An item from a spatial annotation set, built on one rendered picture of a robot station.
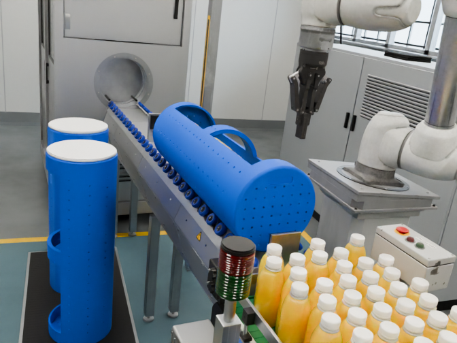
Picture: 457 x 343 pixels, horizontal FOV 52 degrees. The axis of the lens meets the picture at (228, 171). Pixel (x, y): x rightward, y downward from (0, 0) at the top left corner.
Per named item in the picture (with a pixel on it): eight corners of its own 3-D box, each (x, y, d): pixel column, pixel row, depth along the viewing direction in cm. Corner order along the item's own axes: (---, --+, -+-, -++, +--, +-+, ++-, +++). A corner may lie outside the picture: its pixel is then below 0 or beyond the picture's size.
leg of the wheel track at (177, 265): (176, 311, 267) (185, 210, 247) (179, 317, 262) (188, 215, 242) (166, 312, 265) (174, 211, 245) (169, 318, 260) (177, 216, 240)
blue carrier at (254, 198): (209, 160, 226) (213, 101, 217) (309, 246, 152) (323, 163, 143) (151, 162, 215) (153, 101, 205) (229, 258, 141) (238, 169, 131)
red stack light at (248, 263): (243, 256, 89) (245, 238, 88) (259, 274, 83) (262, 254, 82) (212, 260, 86) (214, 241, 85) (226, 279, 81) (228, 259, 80)
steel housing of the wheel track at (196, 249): (143, 150, 338) (145, 103, 327) (308, 350, 155) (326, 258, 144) (102, 150, 326) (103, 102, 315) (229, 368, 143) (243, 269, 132)
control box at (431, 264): (394, 252, 145) (402, 222, 141) (447, 288, 128) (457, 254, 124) (369, 256, 140) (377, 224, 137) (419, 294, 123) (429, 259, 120)
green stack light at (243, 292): (240, 279, 91) (243, 256, 89) (255, 298, 85) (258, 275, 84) (209, 284, 88) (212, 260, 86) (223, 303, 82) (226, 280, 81)
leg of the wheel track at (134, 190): (134, 233, 351) (139, 152, 330) (137, 236, 346) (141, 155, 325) (127, 233, 348) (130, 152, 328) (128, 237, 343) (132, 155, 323)
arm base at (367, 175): (373, 169, 205) (377, 157, 204) (404, 187, 185) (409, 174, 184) (336, 165, 199) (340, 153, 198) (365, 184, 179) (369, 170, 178)
